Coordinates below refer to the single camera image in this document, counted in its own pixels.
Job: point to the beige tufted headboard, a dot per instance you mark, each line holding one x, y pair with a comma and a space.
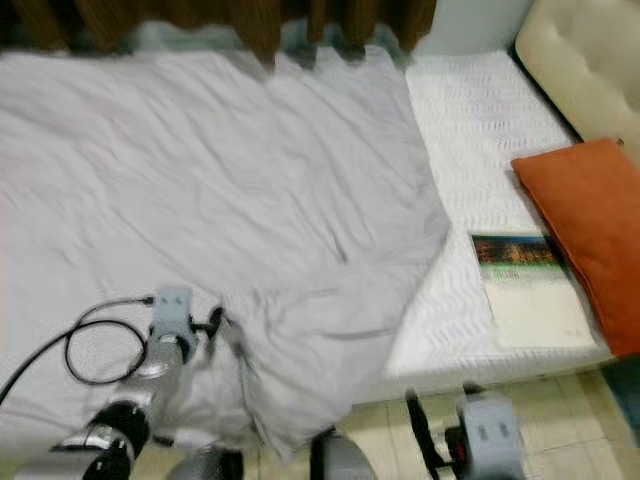
590, 60

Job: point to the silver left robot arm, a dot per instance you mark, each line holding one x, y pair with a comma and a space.
145, 400

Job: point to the dark grey robot leg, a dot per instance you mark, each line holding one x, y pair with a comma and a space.
345, 458

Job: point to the white quilted mattress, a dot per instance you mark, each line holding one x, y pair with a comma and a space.
470, 140

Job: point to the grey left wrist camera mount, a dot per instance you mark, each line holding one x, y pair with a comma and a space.
175, 310

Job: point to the white book with photo cover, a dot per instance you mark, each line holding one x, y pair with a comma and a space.
540, 310

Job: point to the light grey duvet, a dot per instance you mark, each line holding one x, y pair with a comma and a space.
210, 170

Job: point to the brown curtain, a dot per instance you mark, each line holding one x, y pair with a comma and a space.
260, 20

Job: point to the orange pillow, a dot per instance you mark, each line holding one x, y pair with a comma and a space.
590, 230

